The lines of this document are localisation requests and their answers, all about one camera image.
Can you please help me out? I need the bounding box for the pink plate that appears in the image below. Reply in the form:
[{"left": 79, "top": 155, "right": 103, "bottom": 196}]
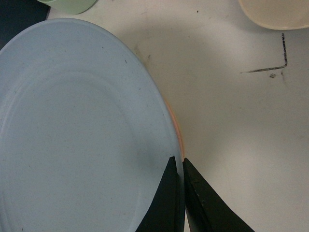
[{"left": 164, "top": 99, "right": 185, "bottom": 162}]

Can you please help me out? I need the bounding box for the blue plate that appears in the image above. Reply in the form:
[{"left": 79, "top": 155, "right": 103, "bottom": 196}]
[{"left": 0, "top": 18, "right": 182, "bottom": 232}]

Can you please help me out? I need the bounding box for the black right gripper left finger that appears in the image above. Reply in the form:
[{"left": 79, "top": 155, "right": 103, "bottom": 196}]
[{"left": 136, "top": 157, "right": 181, "bottom": 232}]

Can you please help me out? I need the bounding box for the dark blue saucepan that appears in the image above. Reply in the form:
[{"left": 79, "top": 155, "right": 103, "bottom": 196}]
[{"left": 0, "top": 0, "right": 50, "bottom": 48}]

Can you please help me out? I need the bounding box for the beige plate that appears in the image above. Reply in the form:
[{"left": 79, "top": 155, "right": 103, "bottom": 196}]
[{"left": 239, "top": 0, "right": 309, "bottom": 30}]

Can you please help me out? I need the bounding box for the green bowl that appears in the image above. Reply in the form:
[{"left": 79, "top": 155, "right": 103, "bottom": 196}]
[{"left": 38, "top": 0, "right": 96, "bottom": 15}]

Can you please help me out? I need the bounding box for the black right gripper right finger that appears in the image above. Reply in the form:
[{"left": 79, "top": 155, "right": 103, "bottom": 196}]
[{"left": 183, "top": 158, "right": 253, "bottom": 232}]

